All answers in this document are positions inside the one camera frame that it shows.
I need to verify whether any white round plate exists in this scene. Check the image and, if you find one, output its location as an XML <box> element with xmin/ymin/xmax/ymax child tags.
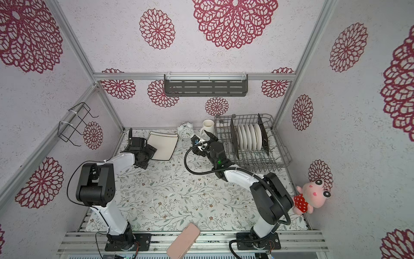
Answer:
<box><xmin>254</xmin><ymin>124</ymin><xmax>263</xmax><ymax>151</ymax></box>
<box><xmin>249</xmin><ymin>124</ymin><xmax>257</xmax><ymax>151</ymax></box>
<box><xmin>244</xmin><ymin>125</ymin><xmax>253</xmax><ymax>151</ymax></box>
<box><xmin>236</xmin><ymin>125</ymin><xmax>244</xmax><ymax>151</ymax></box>
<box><xmin>240</xmin><ymin>125</ymin><xmax>248</xmax><ymax>151</ymax></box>

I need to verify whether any black square plate glossy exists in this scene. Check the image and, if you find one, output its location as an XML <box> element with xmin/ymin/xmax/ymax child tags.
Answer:
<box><xmin>258</xmin><ymin>114</ymin><xmax>270</xmax><ymax>156</ymax></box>

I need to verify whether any black wire wall holder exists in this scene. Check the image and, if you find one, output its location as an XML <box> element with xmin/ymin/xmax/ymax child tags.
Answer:
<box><xmin>57</xmin><ymin>102</ymin><xmax>99</xmax><ymax>147</ymax></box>

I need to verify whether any grey wall shelf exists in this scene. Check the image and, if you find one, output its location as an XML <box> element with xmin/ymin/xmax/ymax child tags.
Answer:
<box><xmin>163</xmin><ymin>74</ymin><xmax>249</xmax><ymax>97</ymax></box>

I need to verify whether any grey wire dish rack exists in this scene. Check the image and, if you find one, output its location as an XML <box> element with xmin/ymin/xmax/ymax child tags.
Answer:
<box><xmin>215</xmin><ymin>113</ymin><xmax>292</xmax><ymax>172</ymax></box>

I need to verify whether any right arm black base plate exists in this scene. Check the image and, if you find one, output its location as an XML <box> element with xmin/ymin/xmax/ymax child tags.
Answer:
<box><xmin>236</xmin><ymin>232</ymin><xmax>281</xmax><ymax>250</ymax></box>

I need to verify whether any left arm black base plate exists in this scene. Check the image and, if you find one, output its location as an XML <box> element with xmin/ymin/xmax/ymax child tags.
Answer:
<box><xmin>105</xmin><ymin>233</ymin><xmax>152</xmax><ymax>251</ymax></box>

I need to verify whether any pink pig plush toy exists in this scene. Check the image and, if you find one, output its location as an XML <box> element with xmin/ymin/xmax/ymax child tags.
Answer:
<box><xmin>293</xmin><ymin>179</ymin><xmax>332</xmax><ymax>216</ymax></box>

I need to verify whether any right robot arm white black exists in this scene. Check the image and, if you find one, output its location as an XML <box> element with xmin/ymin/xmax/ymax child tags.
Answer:
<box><xmin>184</xmin><ymin>132</ymin><xmax>294</xmax><ymax>242</ymax></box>

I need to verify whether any white twin bell alarm clock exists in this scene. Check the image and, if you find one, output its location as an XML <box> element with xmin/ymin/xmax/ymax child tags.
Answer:
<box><xmin>177</xmin><ymin>122</ymin><xmax>194</xmax><ymax>140</ymax></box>

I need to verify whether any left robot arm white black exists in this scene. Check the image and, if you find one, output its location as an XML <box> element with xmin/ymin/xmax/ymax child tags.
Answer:
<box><xmin>75</xmin><ymin>148</ymin><xmax>152</xmax><ymax>251</ymax></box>

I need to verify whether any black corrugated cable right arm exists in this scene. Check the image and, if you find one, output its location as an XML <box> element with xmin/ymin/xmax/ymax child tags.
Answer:
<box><xmin>183</xmin><ymin>142</ymin><xmax>292</xmax><ymax>259</ymax></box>

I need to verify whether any pink phone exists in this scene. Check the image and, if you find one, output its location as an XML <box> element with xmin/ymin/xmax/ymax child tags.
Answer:
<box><xmin>167</xmin><ymin>223</ymin><xmax>201</xmax><ymax>259</ymax></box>

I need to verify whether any white ceramic mug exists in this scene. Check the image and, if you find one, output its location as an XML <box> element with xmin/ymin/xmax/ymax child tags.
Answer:
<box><xmin>199</xmin><ymin>119</ymin><xmax>215</xmax><ymax>135</ymax></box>

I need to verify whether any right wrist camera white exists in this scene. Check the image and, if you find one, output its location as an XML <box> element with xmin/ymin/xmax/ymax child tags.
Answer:
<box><xmin>196</xmin><ymin>142</ymin><xmax>209</xmax><ymax>153</ymax></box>

